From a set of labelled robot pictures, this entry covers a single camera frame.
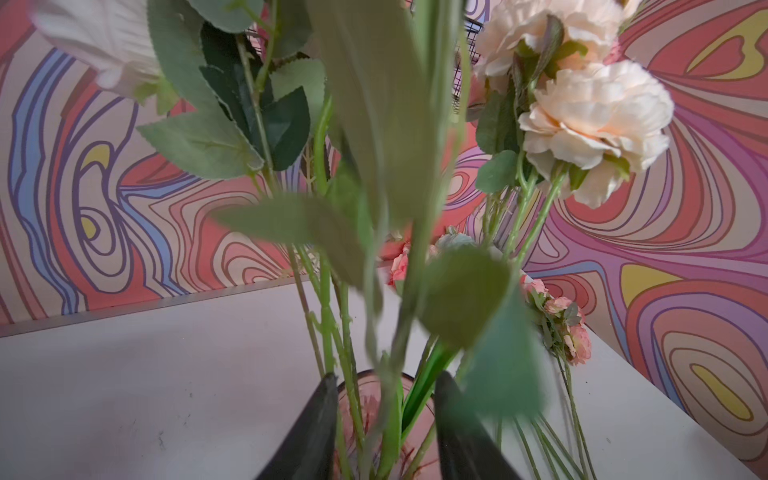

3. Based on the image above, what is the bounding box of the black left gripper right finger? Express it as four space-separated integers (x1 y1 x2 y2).
434 371 520 480

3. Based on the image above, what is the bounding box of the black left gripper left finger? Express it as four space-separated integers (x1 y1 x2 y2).
256 373 338 480

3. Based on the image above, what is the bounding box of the pink grey glass vase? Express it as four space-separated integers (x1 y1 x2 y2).
332 368 442 480

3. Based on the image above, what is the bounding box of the pink tulip bud stem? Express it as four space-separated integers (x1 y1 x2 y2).
401 341 457 438

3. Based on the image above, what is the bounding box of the pale blue white rose stem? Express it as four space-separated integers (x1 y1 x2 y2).
26 0 337 385

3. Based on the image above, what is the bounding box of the light pink rose stem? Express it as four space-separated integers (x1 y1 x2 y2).
217 1 540 475

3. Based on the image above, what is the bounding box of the cream carnation stem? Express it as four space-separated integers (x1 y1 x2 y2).
466 1 674 263

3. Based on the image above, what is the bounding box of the artificial flower bunch on table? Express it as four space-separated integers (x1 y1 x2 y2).
388 231 597 479

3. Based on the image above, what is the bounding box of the black wire basket back wall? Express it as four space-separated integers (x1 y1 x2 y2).
452 17 483 110

